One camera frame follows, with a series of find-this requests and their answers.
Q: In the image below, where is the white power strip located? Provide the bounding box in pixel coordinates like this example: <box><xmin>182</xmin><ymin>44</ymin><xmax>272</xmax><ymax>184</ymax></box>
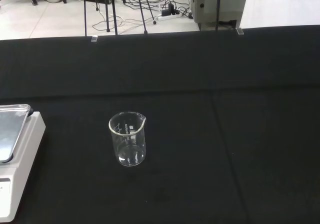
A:
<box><xmin>157</xmin><ymin>12</ymin><xmax>181</xmax><ymax>22</ymax></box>

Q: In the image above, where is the black upright pole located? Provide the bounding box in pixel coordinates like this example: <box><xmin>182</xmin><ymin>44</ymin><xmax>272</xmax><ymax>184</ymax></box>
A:
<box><xmin>214</xmin><ymin>0</ymin><xmax>223</xmax><ymax>33</ymax></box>

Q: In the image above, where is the black tripod leg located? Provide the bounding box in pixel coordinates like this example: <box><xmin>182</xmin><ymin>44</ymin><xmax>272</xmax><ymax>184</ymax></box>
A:
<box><xmin>83</xmin><ymin>0</ymin><xmax>88</xmax><ymax>37</ymax></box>
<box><xmin>109</xmin><ymin>0</ymin><xmax>119</xmax><ymax>36</ymax></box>
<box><xmin>134</xmin><ymin>0</ymin><xmax>149</xmax><ymax>35</ymax></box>
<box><xmin>104</xmin><ymin>0</ymin><xmax>111</xmax><ymax>33</ymax></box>

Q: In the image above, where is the grey metal cabinet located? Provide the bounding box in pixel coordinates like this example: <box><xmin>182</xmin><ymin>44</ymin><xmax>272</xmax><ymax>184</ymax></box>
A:
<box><xmin>189</xmin><ymin>0</ymin><xmax>251</xmax><ymax>31</ymax></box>

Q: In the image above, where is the white floor cable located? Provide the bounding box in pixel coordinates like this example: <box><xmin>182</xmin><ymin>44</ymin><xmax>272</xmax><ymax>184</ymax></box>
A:
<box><xmin>91</xmin><ymin>0</ymin><xmax>162</xmax><ymax>33</ymax></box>

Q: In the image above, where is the black bench cloth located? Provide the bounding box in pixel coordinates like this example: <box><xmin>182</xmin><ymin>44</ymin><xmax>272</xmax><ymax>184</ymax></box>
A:
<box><xmin>0</xmin><ymin>24</ymin><xmax>320</xmax><ymax>224</ymax></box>

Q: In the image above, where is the white electronic balance steel pan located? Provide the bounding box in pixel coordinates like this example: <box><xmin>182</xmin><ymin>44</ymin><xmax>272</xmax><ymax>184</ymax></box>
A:
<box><xmin>0</xmin><ymin>103</ymin><xmax>47</xmax><ymax>223</ymax></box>

